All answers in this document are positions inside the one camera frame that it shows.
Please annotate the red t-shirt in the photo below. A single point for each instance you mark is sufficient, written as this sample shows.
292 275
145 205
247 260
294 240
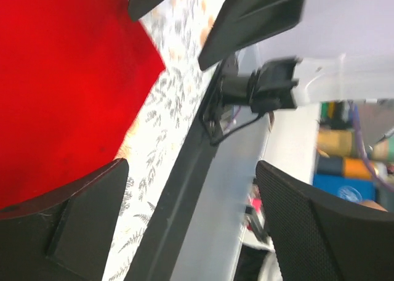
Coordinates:
74 75

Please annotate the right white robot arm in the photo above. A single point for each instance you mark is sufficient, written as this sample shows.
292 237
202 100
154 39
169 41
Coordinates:
314 51

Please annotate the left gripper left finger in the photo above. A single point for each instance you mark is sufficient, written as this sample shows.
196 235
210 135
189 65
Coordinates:
65 234

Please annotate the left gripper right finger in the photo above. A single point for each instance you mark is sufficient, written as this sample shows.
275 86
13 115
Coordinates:
318 236

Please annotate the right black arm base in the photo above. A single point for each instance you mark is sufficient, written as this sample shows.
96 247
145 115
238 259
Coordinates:
230 88

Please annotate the floral patterned table mat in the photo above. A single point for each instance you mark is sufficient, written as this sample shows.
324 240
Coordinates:
179 29

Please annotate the aluminium rail frame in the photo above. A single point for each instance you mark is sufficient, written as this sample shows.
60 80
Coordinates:
196 229

